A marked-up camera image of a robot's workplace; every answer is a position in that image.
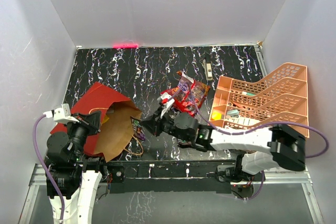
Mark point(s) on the peach plastic file organizer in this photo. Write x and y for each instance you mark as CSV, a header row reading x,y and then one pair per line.
x,y
281,95

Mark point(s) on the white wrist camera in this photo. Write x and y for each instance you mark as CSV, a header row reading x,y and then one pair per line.
x,y
61,114
166,101

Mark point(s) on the beige stapler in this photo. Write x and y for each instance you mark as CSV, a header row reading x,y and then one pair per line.
x,y
208,68

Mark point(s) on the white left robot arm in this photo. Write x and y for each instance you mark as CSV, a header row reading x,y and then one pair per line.
x,y
71,186

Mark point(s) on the yellow snack bag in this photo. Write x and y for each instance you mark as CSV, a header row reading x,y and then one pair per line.
x,y
105,119

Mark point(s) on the red cookie snack bag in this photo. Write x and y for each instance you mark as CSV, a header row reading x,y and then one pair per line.
x,y
192,92

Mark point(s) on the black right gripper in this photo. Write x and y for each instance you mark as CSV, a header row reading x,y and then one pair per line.
x,y
155,125

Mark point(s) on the silver brown chocolate packet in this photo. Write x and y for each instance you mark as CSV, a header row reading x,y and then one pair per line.
x,y
185,144

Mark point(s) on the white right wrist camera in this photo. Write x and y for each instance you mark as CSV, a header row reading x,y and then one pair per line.
x,y
166,101

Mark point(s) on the pink tape strip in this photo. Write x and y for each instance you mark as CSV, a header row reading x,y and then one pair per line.
x,y
125,45

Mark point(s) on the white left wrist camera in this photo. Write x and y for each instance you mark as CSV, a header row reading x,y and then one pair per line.
x,y
61,114

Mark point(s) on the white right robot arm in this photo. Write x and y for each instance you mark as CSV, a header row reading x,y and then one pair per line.
x,y
276,146

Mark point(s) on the yellow item in organizer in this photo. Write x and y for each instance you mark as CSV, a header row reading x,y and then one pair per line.
x,y
216,116

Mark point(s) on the black front mounting rail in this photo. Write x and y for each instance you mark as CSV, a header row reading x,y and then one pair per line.
x,y
169,175

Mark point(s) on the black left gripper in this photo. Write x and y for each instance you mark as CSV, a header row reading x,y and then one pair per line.
x,y
91,121

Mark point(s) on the red brown paper bag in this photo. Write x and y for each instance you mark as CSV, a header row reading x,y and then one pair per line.
x,y
117,132

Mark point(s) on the brown candy packet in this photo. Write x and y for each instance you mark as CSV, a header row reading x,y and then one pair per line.
x,y
138,130

